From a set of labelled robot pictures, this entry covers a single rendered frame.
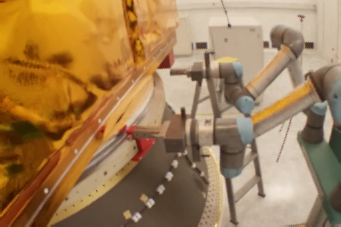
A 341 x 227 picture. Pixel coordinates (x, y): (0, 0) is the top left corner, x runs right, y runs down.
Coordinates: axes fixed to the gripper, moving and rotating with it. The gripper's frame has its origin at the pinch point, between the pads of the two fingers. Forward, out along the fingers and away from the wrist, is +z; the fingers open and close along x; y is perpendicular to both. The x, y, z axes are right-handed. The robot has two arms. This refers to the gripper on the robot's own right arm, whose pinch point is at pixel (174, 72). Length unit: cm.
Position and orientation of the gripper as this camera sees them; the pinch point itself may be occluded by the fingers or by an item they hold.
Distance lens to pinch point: 117.6
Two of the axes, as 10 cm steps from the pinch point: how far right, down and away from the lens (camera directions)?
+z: -9.7, 0.3, 2.3
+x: 2.0, -4.3, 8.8
